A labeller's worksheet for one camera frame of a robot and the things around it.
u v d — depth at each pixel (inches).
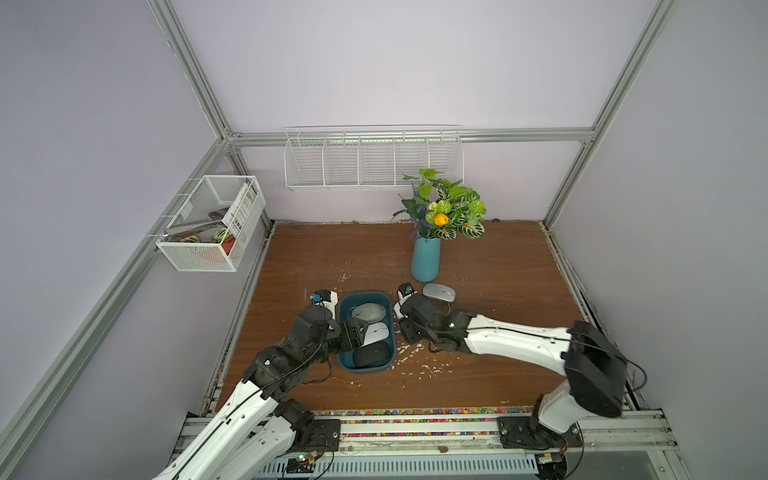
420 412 31.1
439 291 39.3
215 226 29.5
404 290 29.2
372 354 33.7
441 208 29.1
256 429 18.7
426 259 38.6
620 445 28.6
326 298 26.2
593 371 17.1
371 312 36.0
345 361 33.2
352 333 25.7
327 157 38.0
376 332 35.0
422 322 24.5
